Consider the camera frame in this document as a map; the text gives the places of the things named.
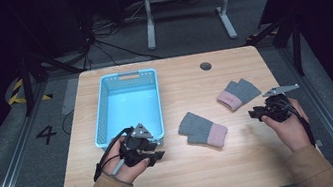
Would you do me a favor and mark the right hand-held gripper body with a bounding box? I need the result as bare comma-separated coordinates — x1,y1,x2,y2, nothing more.
256,83,305,126

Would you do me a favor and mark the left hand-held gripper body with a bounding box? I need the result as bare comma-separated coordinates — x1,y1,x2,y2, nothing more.
114,120,161,169

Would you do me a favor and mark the grey knit glove pink cuff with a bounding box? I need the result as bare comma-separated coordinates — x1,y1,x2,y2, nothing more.
175,106,232,155
213,75,265,114

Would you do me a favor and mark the light blue plastic basket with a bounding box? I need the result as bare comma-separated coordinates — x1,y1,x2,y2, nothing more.
84,67,168,155

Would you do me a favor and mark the person's left hand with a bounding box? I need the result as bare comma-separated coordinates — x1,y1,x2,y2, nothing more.
97,131,154,187

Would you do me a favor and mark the person's right hand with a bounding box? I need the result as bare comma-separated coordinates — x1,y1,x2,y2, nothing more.
258,95,315,156

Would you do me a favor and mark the black metal stand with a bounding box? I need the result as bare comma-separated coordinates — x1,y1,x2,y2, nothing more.
243,11,308,85
14,43,90,118

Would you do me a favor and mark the round black table grommet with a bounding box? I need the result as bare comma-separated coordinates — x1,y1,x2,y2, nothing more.
198,60,213,73

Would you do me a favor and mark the yellow black hazard tape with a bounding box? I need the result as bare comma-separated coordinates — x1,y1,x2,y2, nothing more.
5,74,54,107

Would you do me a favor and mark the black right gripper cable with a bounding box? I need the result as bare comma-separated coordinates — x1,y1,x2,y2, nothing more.
278,94,318,152

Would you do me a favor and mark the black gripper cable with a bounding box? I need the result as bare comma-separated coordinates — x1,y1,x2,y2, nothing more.
86,126,142,183
278,94,318,152

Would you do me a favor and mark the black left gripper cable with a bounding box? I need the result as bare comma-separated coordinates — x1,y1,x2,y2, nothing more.
86,126,142,183

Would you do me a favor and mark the thin black floor cable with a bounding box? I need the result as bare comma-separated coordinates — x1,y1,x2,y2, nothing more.
59,109,79,137

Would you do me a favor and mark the black floor cable bundle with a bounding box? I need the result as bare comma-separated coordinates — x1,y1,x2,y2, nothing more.
74,0,163,72

